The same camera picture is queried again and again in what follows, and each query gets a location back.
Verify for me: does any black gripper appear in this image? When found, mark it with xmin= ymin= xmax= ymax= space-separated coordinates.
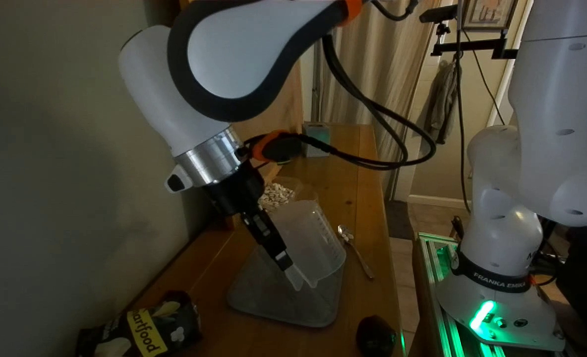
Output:
xmin=203 ymin=163 xmax=294 ymax=274

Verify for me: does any clear plastic measuring jar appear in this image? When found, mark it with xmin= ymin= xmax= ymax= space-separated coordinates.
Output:
xmin=266 ymin=199 xmax=350 ymax=294

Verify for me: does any grey square tray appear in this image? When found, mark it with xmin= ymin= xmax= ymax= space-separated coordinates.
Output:
xmin=225 ymin=246 xmax=348 ymax=332

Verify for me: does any metal spoon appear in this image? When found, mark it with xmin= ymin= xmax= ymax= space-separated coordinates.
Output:
xmin=336 ymin=223 xmax=377 ymax=284

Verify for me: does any black round object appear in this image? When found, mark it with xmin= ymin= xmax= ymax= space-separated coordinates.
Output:
xmin=355 ymin=316 xmax=399 ymax=357

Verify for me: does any black snack bag yellow label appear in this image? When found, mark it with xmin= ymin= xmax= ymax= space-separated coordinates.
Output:
xmin=74 ymin=290 xmax=205 ymax=357

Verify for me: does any beige curtain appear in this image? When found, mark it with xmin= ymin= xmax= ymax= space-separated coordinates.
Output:
xmin=316 ymin=0 xmax=441 ymax=201

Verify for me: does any grey hanging jacket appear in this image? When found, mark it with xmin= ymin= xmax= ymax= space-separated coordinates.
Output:
xmin=419 ymin=56 xmax=465 ymax=159

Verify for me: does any black wrist camera orange plug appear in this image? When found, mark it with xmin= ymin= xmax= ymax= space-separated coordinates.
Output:
xmin=250 ymin=129 xmax=306 ymax=165

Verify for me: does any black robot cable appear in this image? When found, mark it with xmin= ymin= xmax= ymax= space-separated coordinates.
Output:
xmin=292 ymin=0 xmax=441 ymax=173

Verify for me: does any green lit aluminium rail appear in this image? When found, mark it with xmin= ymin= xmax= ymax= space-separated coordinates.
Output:
xmin=411 ymin=231 xmax=508 ymax=357

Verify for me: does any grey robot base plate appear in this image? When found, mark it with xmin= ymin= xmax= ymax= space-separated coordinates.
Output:
xmin=437 ymin=274 xmax=568 ymax=353

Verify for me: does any black metal bracket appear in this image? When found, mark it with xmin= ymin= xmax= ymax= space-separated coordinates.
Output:
xmin=431 ymin=28 xmax=522 ymax=62

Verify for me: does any framed wall picture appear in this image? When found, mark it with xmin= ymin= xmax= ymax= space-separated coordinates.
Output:
xmin=461 ymin=0 xmax=520 ymax=32

